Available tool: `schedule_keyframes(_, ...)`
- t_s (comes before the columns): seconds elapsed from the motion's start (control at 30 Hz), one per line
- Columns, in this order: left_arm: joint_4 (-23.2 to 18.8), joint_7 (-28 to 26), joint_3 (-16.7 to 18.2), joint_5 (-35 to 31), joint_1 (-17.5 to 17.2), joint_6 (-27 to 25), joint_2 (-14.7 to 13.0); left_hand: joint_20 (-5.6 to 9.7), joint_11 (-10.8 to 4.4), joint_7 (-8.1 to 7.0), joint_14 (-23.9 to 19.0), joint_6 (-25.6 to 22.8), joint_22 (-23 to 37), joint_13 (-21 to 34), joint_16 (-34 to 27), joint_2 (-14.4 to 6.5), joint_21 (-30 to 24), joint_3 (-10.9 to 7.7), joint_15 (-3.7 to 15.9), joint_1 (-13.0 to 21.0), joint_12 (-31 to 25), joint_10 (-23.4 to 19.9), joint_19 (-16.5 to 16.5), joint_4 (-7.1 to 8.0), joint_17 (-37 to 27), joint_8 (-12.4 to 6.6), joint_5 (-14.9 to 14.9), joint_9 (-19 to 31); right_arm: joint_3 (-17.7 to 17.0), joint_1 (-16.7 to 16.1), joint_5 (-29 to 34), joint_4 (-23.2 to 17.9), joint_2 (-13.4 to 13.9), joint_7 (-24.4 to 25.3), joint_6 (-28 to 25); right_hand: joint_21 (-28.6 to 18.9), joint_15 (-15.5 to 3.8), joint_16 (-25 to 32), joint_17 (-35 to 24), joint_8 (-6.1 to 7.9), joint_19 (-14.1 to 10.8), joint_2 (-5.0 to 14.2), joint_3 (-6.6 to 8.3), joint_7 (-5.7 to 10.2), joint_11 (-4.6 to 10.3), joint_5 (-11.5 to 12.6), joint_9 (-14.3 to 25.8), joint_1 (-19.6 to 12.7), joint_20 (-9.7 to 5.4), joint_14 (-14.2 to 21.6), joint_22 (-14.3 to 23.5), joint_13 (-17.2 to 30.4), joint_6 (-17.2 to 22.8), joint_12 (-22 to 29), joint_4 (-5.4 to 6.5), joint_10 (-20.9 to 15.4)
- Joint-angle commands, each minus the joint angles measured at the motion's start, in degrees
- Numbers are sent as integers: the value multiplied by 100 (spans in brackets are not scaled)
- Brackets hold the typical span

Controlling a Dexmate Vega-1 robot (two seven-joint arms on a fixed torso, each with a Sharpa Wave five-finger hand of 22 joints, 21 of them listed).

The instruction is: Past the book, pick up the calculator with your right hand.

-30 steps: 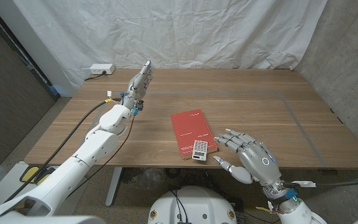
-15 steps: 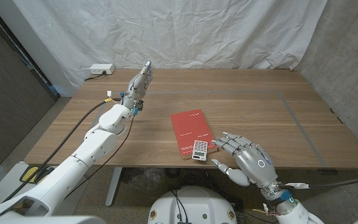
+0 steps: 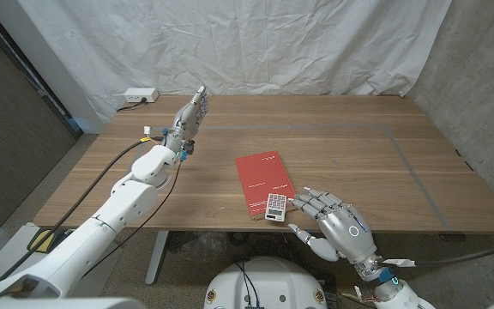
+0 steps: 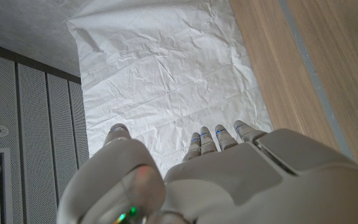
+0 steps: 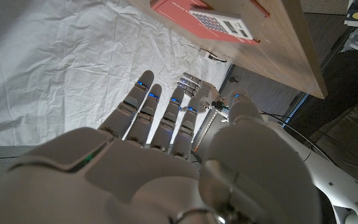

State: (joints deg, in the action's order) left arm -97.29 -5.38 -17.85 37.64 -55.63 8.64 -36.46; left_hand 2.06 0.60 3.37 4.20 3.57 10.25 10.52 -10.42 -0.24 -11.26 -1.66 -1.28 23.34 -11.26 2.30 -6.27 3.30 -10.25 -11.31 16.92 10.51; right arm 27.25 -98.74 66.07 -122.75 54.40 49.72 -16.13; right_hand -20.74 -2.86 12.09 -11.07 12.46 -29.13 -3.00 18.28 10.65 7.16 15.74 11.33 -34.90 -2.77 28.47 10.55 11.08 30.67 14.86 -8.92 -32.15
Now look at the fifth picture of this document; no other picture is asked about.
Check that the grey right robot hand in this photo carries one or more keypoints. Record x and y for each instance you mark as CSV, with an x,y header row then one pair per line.
x,y
120,186

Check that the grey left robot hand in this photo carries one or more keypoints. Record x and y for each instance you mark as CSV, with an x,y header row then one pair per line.
x,y
208,93

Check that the white pocket calculator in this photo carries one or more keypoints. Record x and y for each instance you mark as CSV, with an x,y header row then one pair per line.
x,y
225,25

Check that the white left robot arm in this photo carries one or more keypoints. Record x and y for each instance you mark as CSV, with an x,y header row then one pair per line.
x,y
337,186

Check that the red book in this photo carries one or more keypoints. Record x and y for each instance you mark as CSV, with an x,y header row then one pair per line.
x,y
179,15

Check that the white power strip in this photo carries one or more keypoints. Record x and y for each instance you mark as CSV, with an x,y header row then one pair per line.
x,y
204,53

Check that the white crumpled backdrop sheet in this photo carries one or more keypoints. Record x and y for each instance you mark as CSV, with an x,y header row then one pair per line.
x,y
57,62

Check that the olive trouser leg of person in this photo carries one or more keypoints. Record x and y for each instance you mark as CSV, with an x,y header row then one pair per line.
x,y
346,137

